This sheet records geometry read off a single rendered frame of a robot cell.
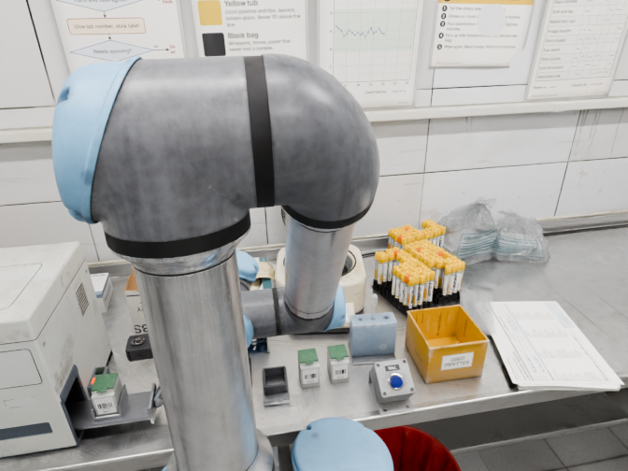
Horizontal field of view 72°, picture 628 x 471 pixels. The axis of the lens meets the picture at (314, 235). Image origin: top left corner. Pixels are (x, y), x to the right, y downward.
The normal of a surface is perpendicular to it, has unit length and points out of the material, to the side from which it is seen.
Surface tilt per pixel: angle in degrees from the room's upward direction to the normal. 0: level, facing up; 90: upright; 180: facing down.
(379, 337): 90
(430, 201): 90
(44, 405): 90
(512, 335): 0
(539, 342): 1
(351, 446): 9
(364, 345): 90
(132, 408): 0
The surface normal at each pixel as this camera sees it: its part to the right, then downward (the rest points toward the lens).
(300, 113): 0.34, -0.02
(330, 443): 0.09, -0.93
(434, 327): 0.16, 0.44
